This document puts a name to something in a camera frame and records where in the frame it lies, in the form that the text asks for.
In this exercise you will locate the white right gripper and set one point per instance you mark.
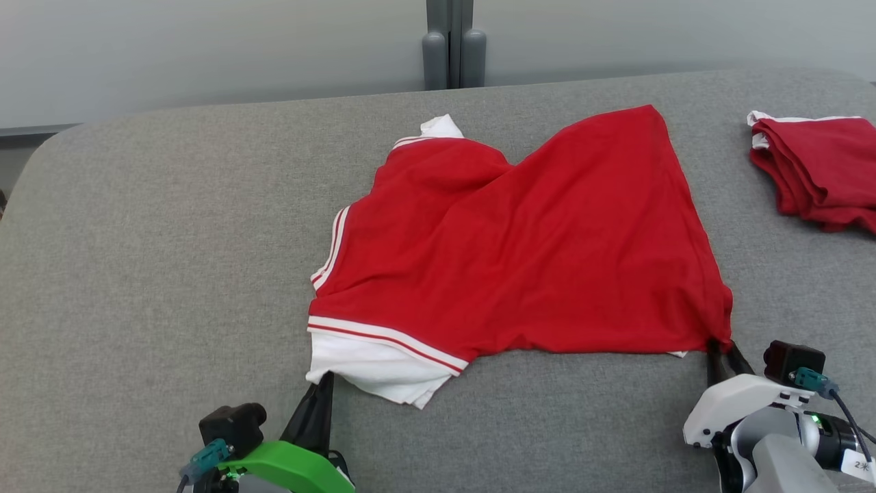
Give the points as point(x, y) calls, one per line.
point(732, 404)

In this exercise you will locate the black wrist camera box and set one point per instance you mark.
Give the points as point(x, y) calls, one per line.
point(794, 363)
point(229, 428)

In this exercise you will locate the grey partition post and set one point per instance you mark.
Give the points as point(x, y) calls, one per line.
point(434, 61)

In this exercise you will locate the plain red white-trimmed garment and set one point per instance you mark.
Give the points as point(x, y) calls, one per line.
point(828, 171)

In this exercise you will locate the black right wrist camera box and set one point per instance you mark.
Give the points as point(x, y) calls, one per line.
point(794, 363)

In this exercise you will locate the red jersey with lettering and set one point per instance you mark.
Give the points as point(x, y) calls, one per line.
point(534, 260)

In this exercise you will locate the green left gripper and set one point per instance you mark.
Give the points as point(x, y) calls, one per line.
point(301, 472)

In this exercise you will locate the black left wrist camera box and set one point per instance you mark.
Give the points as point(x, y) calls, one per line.
point(229, 428)

